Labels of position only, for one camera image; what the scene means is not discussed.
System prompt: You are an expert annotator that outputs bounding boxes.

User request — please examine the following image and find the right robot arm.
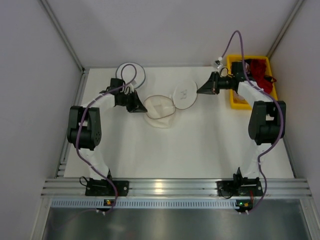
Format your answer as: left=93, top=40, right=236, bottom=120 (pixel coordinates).
left=197, top=61, right=286, bottom=178

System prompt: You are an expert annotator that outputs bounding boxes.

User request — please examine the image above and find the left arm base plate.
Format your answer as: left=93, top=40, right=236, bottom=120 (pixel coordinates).
left=79, top=176, right=129, bottom=197

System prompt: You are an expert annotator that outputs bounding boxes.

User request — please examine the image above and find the white mesh bag blue trim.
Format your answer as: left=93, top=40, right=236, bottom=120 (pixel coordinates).
left=115, top=62, right=146, bottom=90

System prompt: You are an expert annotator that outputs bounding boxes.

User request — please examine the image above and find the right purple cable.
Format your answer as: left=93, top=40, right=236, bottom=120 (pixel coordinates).
left=221, top=30, right=286, bottom=215

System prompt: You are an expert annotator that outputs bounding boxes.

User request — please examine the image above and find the purple cable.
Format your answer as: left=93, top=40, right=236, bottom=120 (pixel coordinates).
left=76, top=64, right=138, bottom=216
left=221, top=30, right=286, bottom=215

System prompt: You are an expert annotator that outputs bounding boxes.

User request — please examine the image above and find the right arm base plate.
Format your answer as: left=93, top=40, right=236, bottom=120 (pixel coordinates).
left=216, top=168, right=263, bottom=199

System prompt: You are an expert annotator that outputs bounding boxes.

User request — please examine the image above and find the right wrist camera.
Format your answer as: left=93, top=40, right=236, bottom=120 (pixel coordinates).
left=213, top=56, right=223, bottom=71

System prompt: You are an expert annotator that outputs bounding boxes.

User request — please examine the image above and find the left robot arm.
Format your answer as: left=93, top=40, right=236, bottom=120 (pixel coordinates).
left=67, top=78, right=148, bottom=180

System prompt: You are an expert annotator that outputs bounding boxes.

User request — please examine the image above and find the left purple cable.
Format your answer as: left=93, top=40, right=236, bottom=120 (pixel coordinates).
left=76, top=64, right=138, bottom=216

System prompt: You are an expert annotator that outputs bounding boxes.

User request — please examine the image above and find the slotted cable duct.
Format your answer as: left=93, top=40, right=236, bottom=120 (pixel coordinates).
left=49, top=198, right=313, bottom=209

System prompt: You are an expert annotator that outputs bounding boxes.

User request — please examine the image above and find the aluminium front rail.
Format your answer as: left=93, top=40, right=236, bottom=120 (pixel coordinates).
left=40, top=178, right=312, bottom=199

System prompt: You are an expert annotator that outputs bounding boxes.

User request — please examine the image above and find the red lace bra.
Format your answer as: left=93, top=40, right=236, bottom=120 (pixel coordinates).
left=245, top=58, right=277, bottom=94

